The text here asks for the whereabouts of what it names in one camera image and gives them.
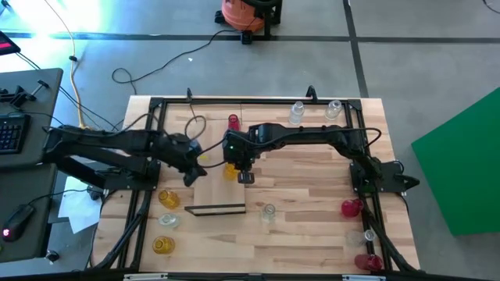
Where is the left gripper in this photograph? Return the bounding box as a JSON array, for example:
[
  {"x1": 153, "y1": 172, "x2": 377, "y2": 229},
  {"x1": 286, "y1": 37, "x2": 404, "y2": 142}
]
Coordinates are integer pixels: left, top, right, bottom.
[{"x1": 166, "y1": 133, "x2": 209, "y2": 188}]

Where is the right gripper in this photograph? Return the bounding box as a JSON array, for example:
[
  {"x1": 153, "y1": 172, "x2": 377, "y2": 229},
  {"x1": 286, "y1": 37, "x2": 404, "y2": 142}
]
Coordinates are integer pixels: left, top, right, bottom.
[{"x1": 222, "y1": 130, "x2": 261, "y2": 185}]

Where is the yellow textured glass vase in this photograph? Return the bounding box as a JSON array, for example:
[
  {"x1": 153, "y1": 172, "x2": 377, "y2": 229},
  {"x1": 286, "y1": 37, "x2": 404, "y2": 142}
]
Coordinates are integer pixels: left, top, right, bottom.
[{"x1": 222, "y1": 162, "x2": 239, "y2": 182}]

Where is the tall clear ribbed bottle vase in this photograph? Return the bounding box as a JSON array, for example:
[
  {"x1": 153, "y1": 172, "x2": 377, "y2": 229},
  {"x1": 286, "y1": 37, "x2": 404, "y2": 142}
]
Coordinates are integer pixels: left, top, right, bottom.
[{"x1": 287, "y1": 100, "x2": 305, "y2": 126}]

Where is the clear diamond-cut glass vase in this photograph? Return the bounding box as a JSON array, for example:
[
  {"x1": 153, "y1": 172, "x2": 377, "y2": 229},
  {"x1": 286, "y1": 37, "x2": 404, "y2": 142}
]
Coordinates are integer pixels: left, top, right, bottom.
[{"x1": 345, "y1": 229, "x2": 377, "y2": 248}]

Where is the red wide-rim glass vase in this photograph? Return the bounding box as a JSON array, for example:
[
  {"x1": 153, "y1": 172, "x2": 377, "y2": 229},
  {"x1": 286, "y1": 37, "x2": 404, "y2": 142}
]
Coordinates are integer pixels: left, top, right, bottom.
[{"x1": 353, "y1": 253, "x2": 384, "y2": 273}]

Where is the clear squat glass vase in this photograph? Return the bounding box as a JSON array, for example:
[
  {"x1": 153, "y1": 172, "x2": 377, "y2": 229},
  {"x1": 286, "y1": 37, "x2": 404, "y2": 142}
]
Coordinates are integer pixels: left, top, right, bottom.
[{"x1": 157, "y1": 212, "x2": 182, "y2": 229}]

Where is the red bulbous glass vase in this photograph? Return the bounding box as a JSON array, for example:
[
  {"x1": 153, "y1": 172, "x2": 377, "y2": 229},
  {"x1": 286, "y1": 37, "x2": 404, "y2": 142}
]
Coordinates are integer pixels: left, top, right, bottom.
[{"x1": 340, "y1": 198, "x2": 365, "y2": 219}]

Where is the short clear ribbed jar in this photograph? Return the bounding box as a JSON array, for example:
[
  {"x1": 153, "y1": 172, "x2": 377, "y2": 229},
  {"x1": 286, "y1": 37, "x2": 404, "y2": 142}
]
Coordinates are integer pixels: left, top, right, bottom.
[{"x1": 323, "y1": 99, "x2": 344, "y2": 121}]

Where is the white paper sheet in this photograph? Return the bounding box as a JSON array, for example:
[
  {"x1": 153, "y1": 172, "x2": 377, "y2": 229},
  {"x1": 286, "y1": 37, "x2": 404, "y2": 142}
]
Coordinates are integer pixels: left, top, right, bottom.
[{"x1": 57, "y1": 176, "x2": 103, "y2": 234}]

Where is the orange shop vacuum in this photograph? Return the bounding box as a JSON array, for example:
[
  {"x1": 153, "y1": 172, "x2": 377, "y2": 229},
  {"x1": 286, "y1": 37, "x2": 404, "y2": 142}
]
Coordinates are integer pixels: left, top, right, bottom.
[{"x1": 213, "y1": 0, "x2": 283, "y2": 34}]

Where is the black desk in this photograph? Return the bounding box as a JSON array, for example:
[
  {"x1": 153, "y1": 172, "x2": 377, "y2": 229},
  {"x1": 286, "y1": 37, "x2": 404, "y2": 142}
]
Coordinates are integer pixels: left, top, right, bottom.
[
  {"x1": 0, "y1": 68, "x2": 64, "y2": 169},
  {"x1": 0, "y1": 163, "x2": 59, "y2": 265}
]

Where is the black computer mouse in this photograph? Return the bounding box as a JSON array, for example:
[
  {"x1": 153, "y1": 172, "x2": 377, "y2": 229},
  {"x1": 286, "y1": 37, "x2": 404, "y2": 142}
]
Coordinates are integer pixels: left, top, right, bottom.
[{"x1": 2, "y1": 203, "x2": 35, "y2": 243}]

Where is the black keyboard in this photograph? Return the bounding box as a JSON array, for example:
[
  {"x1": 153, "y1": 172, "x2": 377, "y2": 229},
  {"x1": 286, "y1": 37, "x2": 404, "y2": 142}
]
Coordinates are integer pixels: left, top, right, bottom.
[{"x1": 0, "y1": 112, "x2": 31, "y2": 155}]

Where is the black desk clamp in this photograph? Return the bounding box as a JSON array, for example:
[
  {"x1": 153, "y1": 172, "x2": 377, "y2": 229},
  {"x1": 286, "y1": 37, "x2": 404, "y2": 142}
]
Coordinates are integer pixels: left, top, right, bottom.
[{"x1": 0, "y1": 80, "x2": 51, "y2": 110}]

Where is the green board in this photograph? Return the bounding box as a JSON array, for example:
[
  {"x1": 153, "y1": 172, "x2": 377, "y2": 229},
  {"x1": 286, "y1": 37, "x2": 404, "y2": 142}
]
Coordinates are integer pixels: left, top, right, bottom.
[{"x1": 410, "y1": 86, "x2": 500, "y2": 237}]

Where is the black device red display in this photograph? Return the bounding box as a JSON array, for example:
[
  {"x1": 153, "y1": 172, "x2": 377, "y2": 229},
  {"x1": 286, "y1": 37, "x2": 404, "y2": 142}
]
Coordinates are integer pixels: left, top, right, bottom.
[{"x1": 0, "y1": 30, "x2": 21, "y2": 57}]

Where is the wooden shelf black frame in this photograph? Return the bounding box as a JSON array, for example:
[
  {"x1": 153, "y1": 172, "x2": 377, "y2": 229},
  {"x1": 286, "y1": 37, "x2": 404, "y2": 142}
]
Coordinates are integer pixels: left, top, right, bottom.
[{"x1": 184, "y1": 115, "x2": 248, "y2": 217}]

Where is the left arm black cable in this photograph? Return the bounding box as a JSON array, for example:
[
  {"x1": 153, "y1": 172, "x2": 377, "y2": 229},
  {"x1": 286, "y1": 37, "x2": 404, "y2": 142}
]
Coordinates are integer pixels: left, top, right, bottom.
[{"x1": 116, "y1": 112, "x2": 208, "y2": 142}]

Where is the black aluminium table frame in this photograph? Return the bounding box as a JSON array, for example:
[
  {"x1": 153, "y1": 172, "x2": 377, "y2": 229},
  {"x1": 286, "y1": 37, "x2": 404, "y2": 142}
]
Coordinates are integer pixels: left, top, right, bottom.
[{"x1": 87, "y1": 95, "x2": 423, "y2": 281}]

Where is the black vacuum power cable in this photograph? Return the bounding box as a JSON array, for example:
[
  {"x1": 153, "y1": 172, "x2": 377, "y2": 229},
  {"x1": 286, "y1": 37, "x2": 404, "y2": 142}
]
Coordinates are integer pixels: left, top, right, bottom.
[{"x1": 111, "y1": 27, "x2": 245, "y2": 97}]

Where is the black stand post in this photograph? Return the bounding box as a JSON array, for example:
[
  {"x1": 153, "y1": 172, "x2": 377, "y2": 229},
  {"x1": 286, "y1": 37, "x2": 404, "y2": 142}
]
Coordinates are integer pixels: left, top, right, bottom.
[{"x1": 240, "y1": 0, "x2": 283, "y2": 44}]

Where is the yellow floor cable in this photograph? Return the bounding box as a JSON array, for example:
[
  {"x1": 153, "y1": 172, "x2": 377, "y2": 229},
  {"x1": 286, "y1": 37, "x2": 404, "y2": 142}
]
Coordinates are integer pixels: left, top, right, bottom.
[{"x1": 41, "y1": 0, "x2": 89, "y2": 130}]

